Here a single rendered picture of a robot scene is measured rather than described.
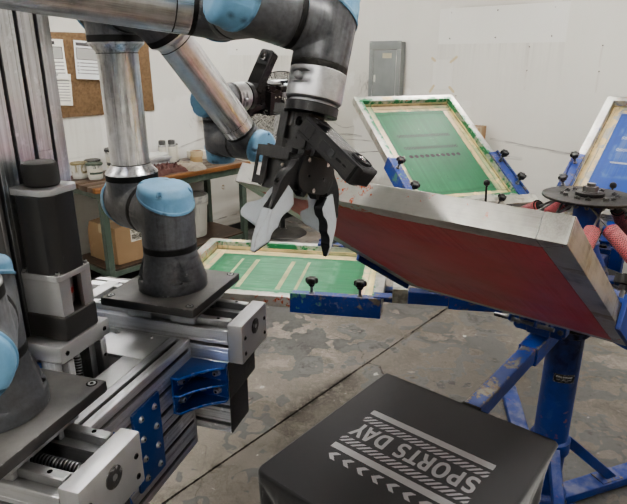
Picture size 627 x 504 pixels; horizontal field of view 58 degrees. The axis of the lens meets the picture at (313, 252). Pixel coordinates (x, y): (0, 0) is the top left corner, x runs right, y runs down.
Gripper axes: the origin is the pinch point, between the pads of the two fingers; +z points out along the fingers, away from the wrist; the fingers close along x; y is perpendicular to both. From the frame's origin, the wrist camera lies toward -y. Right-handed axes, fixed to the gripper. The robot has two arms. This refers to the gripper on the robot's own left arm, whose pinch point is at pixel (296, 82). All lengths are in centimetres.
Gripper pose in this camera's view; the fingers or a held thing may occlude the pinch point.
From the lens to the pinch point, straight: 166.2
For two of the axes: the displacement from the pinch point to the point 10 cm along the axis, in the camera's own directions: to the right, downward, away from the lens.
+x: 7.6, 3.4, -5.5
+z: 6.4, -2.8, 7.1
